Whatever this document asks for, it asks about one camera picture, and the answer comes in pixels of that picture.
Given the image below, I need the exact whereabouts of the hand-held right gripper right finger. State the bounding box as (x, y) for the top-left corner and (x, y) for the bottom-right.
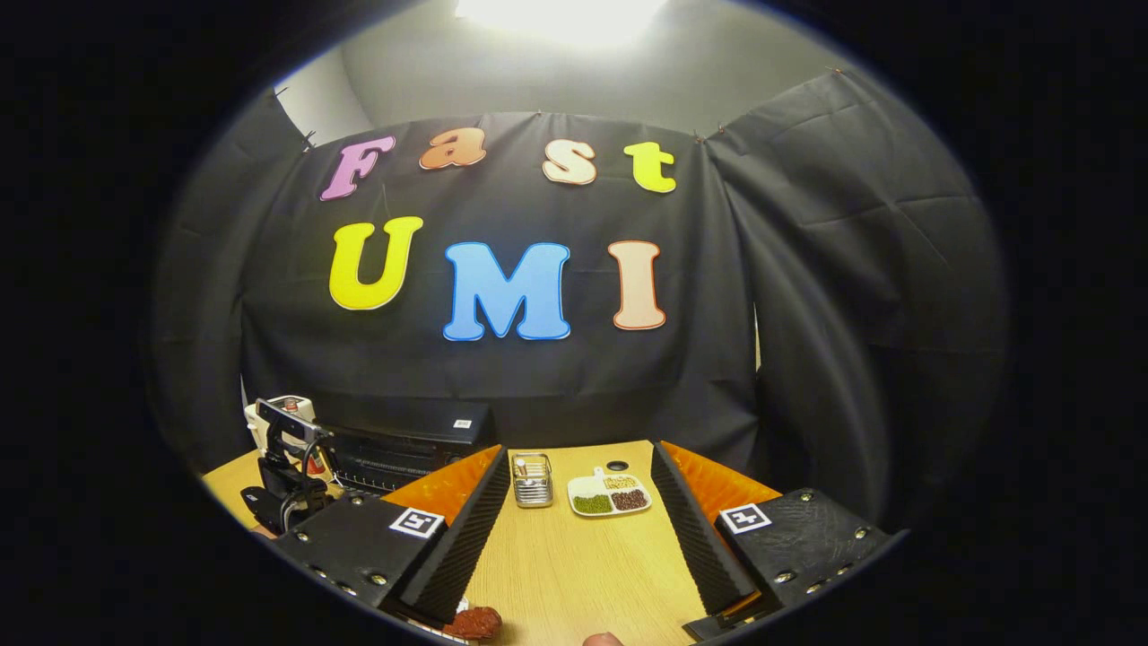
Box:
(650, 440), (909, 640)

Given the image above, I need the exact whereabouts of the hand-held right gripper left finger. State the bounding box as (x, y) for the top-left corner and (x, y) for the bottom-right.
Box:
(269, 444), (512, 627)

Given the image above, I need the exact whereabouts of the red sausage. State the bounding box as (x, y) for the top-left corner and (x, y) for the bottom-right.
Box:
(444, 607), (503, 641)

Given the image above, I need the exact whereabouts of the black electric oven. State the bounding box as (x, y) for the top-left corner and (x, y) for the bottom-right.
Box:
(318, 401), (497, 496)

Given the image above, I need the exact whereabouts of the white toaster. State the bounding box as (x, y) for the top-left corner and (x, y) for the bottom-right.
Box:
(245, 395), (317, 450)

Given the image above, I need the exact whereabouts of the white divided plate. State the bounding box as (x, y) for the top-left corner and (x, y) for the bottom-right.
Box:
(567, 467), (653, 518)

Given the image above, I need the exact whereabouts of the black backdrop cloth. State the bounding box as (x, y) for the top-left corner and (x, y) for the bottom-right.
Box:
(148, 67), (1010, 530)

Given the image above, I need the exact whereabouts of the ceiling light panel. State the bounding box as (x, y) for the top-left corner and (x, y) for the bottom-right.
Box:
(456, 0), (669, 46)

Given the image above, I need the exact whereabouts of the metal wire basket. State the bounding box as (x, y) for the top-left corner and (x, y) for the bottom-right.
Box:
(510, 452), (555, 509)

